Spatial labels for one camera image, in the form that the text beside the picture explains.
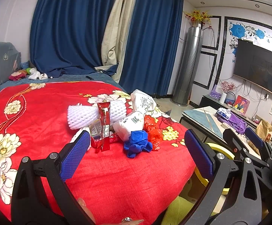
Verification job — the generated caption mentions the right dark blue curtain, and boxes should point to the right dark blue curtain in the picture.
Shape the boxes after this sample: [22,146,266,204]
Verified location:
[119,0,184,95]

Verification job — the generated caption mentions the left hand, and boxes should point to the left hand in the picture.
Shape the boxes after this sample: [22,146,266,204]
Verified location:
[77,198,144,225]

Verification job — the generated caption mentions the red snack wrapper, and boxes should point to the red snack wrapper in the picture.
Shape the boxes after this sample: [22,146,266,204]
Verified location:
[91,102,125,153]

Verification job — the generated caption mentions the red floral blanket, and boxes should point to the red floral blanket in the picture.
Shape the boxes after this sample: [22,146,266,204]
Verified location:
[0,81,195,224]

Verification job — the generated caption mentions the white foam fruit net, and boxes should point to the white foam fruit net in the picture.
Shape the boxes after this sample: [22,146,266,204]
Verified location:
[67,101,127,130]

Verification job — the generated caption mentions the green sleeve left forearm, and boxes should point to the green sleeve left forearm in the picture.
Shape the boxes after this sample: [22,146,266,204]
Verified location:
[161,196,197,225]

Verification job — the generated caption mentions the tissue pack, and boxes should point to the tissue pack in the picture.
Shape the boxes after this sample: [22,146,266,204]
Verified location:
[216,108,232,120]

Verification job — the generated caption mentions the pile of toys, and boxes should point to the pile of toys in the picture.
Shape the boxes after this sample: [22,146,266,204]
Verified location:
[8,61,48,81]

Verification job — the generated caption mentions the black tv cabinet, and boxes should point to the black tv cabinet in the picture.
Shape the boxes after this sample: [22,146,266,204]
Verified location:
[199,94,272,146]

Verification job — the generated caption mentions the red plastic bag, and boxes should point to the red plastic bag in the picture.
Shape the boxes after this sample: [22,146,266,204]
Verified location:
[144,115,163,151]

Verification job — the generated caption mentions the white vase red flowers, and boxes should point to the white vase red flowers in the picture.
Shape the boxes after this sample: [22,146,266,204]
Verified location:
[219,81,236,104]

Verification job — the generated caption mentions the white printed plastic bag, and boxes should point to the white printed plastic bag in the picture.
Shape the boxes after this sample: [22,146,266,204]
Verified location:
[131,89,156,115]

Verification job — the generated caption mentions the silver tower air conditioner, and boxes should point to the silver tower air conditioner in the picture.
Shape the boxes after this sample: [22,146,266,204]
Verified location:
[172,26,204,106]

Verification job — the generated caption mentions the dark blue curtain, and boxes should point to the dark blue curtain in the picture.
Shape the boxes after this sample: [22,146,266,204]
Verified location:
[30,0,115,78]
[119,0,184,95]

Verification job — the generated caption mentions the black curved television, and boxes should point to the black curved television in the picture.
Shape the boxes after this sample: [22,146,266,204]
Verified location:
[233,39,272,93]

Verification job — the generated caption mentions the brown paper bag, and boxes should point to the brown paper bag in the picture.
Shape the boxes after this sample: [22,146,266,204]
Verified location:
[255,119,272,142]

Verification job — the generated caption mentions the colourful painting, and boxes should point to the colourful painting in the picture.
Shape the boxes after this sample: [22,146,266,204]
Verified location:
[233,95,250,114]

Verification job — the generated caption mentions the blue sofa cover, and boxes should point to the blue sofa cover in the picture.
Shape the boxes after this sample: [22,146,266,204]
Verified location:
[0,72,126,92]

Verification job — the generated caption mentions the left dark blue curtain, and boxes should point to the left dark blue curtain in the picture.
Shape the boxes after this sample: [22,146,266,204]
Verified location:
[30,0,115,78]

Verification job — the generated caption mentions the yellow artificial flowers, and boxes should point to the yellow artificial flowers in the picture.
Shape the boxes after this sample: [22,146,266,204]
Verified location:
[184,10,212,27]

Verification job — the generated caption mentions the yellow rimmed trash bin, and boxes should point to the yellow rimmed trash bin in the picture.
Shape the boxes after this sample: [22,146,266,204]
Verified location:
[180,143,239,221]

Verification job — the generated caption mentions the blue plastic bag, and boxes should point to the blue plastic bag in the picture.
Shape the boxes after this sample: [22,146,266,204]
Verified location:
[124,130,153,158]

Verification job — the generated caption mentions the white crumpled plastic bag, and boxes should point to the white crumpled plastic bag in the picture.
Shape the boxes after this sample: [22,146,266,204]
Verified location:
[113,111,144,142]

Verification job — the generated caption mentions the coffee table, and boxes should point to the coffee table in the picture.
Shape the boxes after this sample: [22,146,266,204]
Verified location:
[179,106,272,158]

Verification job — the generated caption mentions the purple tissue box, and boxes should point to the purple tissue box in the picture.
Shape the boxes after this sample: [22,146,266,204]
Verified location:
[209,84,222,100]

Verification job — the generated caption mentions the beige curtain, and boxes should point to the beige curtain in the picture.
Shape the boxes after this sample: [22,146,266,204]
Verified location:
[95,0,136,83]

